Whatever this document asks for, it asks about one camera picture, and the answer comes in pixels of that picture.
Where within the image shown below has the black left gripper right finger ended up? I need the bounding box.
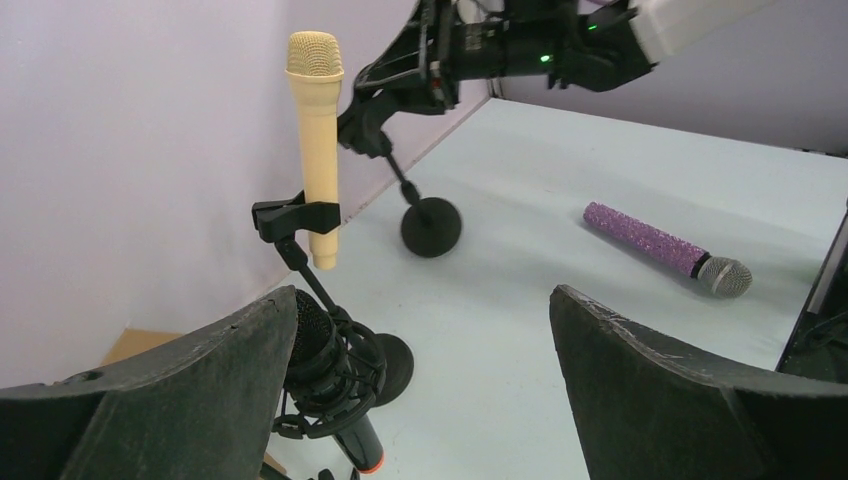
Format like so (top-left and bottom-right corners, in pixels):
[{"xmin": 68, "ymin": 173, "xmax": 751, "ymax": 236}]
[{"xmin": 549, "ymin": 285, "xmax": 847, "ymax": 479}]

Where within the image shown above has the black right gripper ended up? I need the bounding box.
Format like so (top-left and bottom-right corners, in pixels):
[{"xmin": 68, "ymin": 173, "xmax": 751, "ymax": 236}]
[{"xmin": 354, "ymin": 1, "xmax": 577, "ymax": 115}]

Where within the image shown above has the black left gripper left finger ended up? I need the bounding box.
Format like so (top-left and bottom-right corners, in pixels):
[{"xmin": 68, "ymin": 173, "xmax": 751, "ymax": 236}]
[{"xmin": 1, "ymin": 286, "xmax": 297, "ymax": 479}]

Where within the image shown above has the black tripod shock mount stand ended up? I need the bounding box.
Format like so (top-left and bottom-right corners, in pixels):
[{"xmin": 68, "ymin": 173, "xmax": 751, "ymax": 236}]
[{"xmin": 272, "ymin": 301, "xmax": 387, "ymax": 476}]

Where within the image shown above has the brown cardboard box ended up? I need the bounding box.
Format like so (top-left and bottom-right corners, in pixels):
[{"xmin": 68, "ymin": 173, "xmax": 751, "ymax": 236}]
[{"xmin": 100, "ymin": 328, "xmax": 181, "ymax": 366}]

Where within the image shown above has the black microphone orange ring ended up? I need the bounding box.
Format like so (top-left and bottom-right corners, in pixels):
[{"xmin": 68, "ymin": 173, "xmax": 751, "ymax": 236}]
[{"xmin": 281, "ymin": 288, "xmax": 387, "ymax": 476}]

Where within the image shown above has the beige microphone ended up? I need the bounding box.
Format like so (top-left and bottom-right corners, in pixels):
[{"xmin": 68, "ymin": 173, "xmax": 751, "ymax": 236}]
[{"xmin": 285, "ymin": 30, "xmax": 346, "ymax": 272}]

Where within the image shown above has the purple glitter microphone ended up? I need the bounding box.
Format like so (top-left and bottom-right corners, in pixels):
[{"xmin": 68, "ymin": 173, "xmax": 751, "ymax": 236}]
[{"xmin": 582, "ymin": 202, "xmax": 753, "ymax": 299}]

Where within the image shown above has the black round-base clip stand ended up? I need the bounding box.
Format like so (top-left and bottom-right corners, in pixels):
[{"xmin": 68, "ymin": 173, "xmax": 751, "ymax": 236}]
[{"xmin": 335, "ymin": 89, "xmax": 464, "ymax": 260}]

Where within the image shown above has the black round-base clamp stand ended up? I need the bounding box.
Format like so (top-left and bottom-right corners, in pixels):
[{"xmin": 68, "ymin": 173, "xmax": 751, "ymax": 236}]
[{"xmin": 250, "ymin": 190, "xmax": 416, "ymax": 409}]

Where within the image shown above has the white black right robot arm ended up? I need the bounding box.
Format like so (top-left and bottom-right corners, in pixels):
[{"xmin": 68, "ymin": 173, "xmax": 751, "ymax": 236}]
[{"xmin": 349, "ymin": 1, "xmax": 768, "ymax": 119}]

